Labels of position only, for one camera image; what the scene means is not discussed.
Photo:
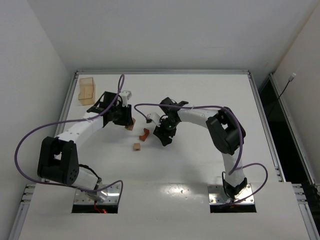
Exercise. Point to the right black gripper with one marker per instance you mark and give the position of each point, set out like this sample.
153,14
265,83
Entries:
163,131

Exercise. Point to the dark brown L block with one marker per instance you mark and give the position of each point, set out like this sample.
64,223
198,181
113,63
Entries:
146,133

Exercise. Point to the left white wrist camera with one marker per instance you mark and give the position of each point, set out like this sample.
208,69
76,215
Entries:
126,94

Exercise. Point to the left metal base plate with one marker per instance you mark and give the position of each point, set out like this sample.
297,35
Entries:
108,196

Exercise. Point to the pale wooden cube block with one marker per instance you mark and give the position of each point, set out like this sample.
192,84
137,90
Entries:
136,146

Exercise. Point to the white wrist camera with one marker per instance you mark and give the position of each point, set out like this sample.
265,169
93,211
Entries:
153,118
126,94

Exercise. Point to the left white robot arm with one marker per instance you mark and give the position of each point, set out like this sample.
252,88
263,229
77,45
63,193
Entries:
58,159

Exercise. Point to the grooved light wood block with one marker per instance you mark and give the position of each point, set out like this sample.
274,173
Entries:
130,127

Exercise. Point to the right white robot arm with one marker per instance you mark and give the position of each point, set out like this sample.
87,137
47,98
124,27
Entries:
225,131

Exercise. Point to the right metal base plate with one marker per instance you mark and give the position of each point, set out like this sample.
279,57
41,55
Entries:
217,196

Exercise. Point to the transparent orange plastic box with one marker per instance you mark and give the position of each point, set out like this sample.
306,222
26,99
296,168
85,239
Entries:
87,94

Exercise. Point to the metal base plate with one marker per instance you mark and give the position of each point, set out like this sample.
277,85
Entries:
217,196
108,196

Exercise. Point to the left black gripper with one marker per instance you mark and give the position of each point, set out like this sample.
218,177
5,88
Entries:
124,117

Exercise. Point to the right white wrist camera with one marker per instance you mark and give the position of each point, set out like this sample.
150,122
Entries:
153,118

